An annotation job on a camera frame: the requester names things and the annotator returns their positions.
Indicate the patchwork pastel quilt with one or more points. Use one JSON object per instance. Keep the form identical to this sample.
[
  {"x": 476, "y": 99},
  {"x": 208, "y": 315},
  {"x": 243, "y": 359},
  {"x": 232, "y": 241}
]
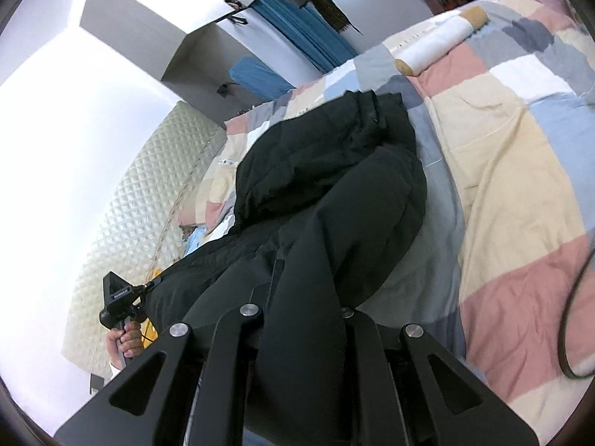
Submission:
[{"x": 511, "y": 172}]

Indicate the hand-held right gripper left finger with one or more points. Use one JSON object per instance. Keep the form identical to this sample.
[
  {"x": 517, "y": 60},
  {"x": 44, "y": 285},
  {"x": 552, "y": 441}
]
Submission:
[{"x": 241, "y": 330}]

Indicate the blue curtain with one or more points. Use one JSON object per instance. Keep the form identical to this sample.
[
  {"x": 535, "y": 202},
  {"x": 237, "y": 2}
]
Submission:
[{"x": 302, "y": 32}]

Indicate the cream quilted headboard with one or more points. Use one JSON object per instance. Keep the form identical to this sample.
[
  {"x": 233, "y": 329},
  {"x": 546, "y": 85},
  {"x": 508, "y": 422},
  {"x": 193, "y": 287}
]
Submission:
[{"x": 139, "y": 204}]

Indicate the black wall charger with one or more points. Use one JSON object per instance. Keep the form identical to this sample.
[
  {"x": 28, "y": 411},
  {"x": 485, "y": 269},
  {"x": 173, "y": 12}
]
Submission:
[{"x": 227, "y": 89}]

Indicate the person's left forearm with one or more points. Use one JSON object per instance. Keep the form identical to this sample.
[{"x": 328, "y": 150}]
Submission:
[{"x": 116, "y": 367}]

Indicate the white roll pillow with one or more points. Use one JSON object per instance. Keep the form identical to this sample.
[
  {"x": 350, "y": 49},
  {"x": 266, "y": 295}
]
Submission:
[{"x": 437, "y": 42}]

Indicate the person's left hand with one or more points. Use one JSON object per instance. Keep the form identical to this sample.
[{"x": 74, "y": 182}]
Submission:
[{"x": 130, "y": 341}]

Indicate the patchwork pillow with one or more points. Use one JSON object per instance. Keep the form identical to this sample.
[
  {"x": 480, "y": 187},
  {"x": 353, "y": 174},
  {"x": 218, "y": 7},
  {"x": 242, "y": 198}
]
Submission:
[{"x": 214, "y": 209}]

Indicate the black padded jacket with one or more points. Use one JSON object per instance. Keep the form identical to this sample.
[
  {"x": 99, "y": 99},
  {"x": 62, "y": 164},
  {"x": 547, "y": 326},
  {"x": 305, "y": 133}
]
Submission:
[{"x": 325, "y": 218}]

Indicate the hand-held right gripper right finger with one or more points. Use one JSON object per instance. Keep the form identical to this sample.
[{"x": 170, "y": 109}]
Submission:
[{"x": 358, "y": 334}]

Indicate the light blue cloth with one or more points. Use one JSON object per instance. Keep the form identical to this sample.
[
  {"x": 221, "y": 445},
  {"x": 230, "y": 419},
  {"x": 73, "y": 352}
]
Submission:
[{"x": 193, "y": 241}]

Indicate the yellow cartoon pillow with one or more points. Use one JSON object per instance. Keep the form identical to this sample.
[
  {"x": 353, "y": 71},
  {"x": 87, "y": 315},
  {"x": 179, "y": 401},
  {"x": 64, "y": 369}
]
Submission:
[{"x": 149, "y": 334}]

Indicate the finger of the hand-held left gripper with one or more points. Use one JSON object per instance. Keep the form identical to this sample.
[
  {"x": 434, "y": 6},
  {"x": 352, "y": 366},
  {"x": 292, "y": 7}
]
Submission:
[{"x": 151, "y": 284}]

